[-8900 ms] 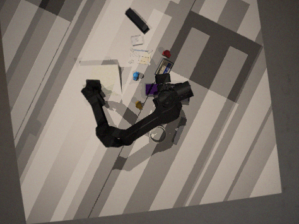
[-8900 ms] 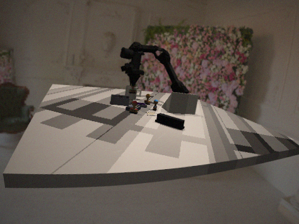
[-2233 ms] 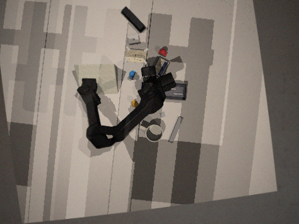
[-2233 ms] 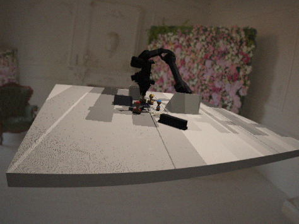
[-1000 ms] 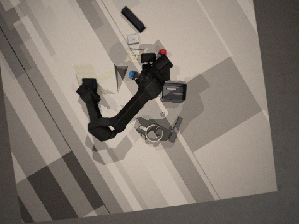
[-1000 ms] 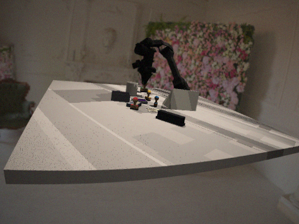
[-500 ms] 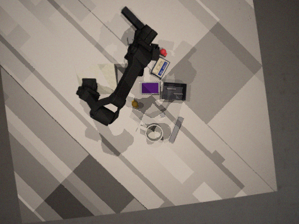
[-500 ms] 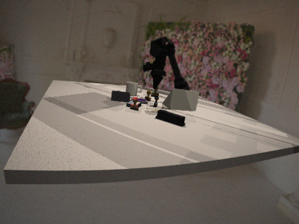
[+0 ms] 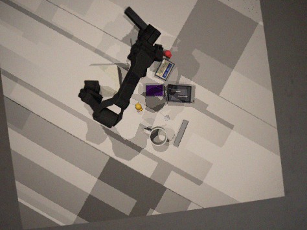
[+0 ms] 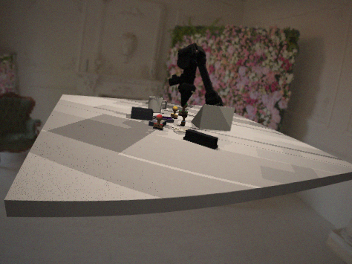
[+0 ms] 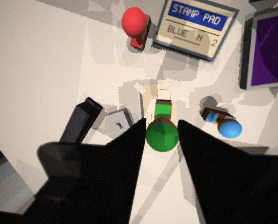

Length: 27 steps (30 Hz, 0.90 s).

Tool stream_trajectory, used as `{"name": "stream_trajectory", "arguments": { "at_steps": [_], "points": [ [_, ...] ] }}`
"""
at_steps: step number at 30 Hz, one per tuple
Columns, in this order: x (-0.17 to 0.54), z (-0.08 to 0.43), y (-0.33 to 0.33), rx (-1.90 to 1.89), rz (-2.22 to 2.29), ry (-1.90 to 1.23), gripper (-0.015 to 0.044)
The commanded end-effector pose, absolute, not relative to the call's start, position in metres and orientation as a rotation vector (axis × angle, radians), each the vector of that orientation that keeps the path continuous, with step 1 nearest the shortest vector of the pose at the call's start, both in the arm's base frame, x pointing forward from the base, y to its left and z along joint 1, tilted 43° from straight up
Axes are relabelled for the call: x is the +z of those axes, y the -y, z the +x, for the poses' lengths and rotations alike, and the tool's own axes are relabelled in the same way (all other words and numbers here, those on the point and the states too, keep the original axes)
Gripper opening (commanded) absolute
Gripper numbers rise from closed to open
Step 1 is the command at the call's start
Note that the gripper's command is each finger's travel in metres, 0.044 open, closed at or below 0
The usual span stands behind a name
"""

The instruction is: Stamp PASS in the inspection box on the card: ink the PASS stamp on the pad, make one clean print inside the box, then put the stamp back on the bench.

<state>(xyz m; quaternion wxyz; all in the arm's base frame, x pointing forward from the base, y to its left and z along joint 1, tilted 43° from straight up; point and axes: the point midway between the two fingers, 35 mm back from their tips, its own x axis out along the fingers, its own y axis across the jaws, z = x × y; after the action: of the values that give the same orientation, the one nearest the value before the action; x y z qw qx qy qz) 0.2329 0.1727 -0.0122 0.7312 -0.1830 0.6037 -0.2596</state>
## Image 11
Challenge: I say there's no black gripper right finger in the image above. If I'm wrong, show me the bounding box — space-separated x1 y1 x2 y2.
177 120 278 224

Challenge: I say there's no red-handled rubber stamp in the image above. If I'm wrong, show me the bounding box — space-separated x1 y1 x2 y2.
122 7 151 50

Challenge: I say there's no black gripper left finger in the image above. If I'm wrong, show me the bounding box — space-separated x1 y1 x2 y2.
36 118 146 224

